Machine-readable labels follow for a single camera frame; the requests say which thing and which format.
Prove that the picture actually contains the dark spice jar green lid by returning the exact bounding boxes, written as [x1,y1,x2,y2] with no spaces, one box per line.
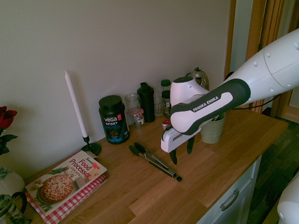
[161,89,174,117]

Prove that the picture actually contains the white cabinet drawer with handle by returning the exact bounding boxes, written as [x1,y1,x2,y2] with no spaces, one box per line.
[185,156,268,224]

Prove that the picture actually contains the silver drawer handle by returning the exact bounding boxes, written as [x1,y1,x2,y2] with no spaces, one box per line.
[218,190,242,212]

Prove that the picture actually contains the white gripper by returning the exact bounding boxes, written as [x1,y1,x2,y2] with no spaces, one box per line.
[158,124,205,168]

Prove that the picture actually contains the black shaker bottle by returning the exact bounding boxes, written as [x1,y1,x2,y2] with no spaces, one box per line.
[136,81,158,124]

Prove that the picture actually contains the white floral vase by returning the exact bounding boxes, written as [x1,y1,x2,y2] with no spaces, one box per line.
[0,153,27,201]

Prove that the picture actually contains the wooden door frame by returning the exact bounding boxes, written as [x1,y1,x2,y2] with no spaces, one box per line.
[217,0,299,126]

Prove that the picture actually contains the tall white candle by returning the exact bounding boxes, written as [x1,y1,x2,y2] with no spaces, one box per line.
[64,69,89,140]

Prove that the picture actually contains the green ribbed utensil holder cup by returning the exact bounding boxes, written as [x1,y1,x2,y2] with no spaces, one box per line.
[199,112,229,145]

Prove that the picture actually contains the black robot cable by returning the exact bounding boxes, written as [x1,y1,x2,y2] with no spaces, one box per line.
[232,94,281,111]

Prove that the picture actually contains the red gingham cookbook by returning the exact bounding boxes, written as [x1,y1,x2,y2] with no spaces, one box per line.
[23,174,113,224]

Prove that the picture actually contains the stainless steel electric kettle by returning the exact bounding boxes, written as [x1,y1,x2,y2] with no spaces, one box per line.
[186,66,210,93]

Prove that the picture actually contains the empty clear glass jar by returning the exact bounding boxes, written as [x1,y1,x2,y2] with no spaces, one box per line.
[124,92,144,126]

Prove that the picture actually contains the black and steel tongs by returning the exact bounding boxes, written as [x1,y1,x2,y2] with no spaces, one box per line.
[128,138,184,187]

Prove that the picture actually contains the black Vega protein tub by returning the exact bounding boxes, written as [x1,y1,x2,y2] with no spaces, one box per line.
[97,94,131,146]

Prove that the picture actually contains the clear spice jar green lid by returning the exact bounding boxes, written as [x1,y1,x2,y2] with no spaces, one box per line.
[160,79,172,93]

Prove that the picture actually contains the black candle holder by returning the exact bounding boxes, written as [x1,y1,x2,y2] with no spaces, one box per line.
[80,134,103,157]

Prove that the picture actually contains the Food Processor cookbook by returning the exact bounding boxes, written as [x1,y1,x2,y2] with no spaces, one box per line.
[22,148,112,218]

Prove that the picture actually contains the small jar gingham lid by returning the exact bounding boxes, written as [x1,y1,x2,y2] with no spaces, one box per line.
[129,109,146,129]

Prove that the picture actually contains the clear drinking glass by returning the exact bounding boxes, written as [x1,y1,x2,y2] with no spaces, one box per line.
[152,90,165,117]

